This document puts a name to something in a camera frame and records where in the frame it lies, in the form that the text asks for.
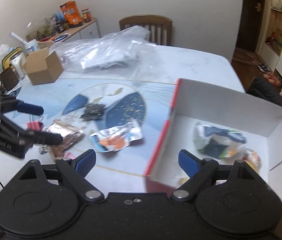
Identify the white blue tissue pack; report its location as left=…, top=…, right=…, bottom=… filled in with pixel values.
left=193, top=122, right=247, bottom=159

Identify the tan squishy pig toy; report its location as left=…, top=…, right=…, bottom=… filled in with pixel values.
left=242, top=148, right=262, bottom=173

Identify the pink binder clip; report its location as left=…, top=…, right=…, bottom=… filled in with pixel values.
left=27, top=115, right=44, bottom=131

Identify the brown mug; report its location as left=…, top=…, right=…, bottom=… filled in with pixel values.
left=0, top=67, right=19, bottom=92

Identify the gold foil packet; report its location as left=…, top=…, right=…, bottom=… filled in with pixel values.
left=43, top=119, right=84, bottom=160

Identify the white blue snack packet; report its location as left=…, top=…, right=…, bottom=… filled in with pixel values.
left=89, top=119, right=143, bottom=153

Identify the small brown cardboard box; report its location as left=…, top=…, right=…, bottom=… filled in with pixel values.
left=22, top=48, right=64, bottom=86

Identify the white electric kettle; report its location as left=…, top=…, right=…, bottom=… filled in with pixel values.
left=9, top=51, right=26, bottom=80

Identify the red white cardboard box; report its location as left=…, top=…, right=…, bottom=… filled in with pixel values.
left=145, top=79, right=282, bottom=200

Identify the bag of black beads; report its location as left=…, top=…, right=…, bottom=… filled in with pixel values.
left=80, top=103, right=106, bottom=121

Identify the printed glass jar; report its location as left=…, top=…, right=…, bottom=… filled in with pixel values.
left=24, top=39, right=40, bottom=55

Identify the glass terrarium bowl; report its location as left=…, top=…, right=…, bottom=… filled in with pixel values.
left=25, top=15, right=54, bottom=41

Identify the white side cabinet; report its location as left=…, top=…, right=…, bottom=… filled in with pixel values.
left=51, top=17, right=100, bottom=43

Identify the orange snack bag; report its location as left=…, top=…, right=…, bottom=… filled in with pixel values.
left=60, top=1, right=83, bottom=28

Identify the red lidded jar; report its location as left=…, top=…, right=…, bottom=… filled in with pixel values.
left=81, top=8, right=92, bottom=23

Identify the large clear plastic bag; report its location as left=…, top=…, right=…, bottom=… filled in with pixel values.
left=49, top=25, right=156, bottom=73

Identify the brown wooden chair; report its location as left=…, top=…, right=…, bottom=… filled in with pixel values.
left=119, top=15, right=172, bottom=46

